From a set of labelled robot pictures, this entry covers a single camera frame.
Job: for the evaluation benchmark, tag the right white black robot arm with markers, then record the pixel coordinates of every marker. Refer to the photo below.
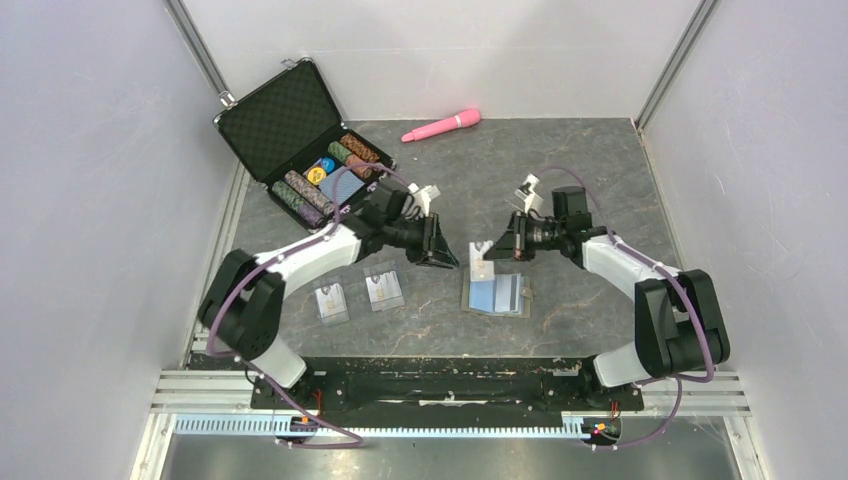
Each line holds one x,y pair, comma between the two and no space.
678,325

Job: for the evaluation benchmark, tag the aluminium frame rail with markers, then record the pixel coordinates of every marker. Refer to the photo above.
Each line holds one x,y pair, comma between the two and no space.
228,392

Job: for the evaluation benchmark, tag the black poker chip case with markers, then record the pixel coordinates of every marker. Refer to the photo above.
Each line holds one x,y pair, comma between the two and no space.
290,136

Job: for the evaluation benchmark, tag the clear acrylic card stand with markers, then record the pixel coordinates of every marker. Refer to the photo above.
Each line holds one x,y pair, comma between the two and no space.
368,290

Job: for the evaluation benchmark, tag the silver credit card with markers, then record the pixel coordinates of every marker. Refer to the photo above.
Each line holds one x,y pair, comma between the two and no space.
480,269
482,296

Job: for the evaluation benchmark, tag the beige leather card holder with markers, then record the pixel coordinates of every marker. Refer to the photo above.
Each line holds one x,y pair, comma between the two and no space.
527,293

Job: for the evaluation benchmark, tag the white slotted cable duct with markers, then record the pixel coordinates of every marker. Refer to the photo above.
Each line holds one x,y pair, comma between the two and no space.
289,427

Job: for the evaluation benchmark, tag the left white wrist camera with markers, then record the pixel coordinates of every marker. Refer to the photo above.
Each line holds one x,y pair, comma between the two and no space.
422,197

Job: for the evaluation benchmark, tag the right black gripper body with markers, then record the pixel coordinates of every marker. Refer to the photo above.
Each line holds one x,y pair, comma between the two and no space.
521,221

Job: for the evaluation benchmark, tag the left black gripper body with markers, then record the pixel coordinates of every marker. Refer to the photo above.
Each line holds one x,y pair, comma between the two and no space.
415,230

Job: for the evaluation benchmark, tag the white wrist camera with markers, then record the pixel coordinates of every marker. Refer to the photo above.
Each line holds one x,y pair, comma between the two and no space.
422,197
526,195

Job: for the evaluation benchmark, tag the pink wand massager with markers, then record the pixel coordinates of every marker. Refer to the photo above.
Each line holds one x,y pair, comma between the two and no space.
463,119

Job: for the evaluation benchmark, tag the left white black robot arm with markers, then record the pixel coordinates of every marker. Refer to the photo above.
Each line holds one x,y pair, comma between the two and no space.
242,306

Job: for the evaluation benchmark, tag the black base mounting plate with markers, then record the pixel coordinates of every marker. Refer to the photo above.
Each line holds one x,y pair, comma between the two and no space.
451,391

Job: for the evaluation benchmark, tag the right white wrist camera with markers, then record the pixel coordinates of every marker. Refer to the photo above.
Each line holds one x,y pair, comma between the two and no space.
526,195

